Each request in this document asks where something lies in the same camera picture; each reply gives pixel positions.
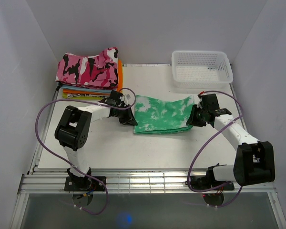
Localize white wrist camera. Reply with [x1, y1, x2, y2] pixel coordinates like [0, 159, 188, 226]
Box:
[120, 94, 131, 106]
[197, 91, 206, 109]

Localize purple cable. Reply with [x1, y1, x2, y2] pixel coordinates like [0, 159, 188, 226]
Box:
[187, 90, 244, 208]
[35, 87, 137, 216]

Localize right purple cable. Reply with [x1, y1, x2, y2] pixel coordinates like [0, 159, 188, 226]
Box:
[187, 90, 244, 208]

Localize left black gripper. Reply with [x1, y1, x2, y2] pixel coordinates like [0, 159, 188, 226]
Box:
[114, 104, 137, 126]

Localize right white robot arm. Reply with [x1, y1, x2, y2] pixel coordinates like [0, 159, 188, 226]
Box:
[186, 90, 276, 192]

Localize white plastic basket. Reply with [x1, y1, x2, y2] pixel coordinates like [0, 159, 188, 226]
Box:
[171, 51, 233, 89]

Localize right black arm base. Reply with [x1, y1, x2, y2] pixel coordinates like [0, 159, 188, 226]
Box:
[190, 175, 235, 191]

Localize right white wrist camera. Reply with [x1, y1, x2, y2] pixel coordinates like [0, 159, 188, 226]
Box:
[197, 91, 206, 109]

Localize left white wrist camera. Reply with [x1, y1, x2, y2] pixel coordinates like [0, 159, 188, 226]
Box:
[120, 94, 131, 106]

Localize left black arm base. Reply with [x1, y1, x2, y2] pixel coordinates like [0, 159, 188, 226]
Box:
[64, 177, 105, 192]

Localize yellow patterned folded trousers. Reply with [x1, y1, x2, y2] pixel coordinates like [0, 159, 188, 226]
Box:
[62, 93, 110, 101]

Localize light blue folded trousers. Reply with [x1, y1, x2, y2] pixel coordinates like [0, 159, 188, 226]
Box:
[61, 84, 112, 94]

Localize pink camouflage folded trousers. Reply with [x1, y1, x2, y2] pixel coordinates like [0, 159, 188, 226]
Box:
[56, 47, 119, 89]

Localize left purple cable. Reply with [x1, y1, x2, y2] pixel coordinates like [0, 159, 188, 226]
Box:
[35, 87, 137, 216]

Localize aluminium frame rail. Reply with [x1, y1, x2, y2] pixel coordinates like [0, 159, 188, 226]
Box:
[17, 168, 277, 195]

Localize green tie-dye trousers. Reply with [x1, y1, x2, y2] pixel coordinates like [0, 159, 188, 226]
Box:
[133, 95, 194, 135]

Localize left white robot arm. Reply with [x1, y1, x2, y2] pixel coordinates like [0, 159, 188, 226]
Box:
[54, 91, 138, 191]

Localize orange folded trousers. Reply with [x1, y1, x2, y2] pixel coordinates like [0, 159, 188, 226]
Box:
[63, 61, 123, 94]

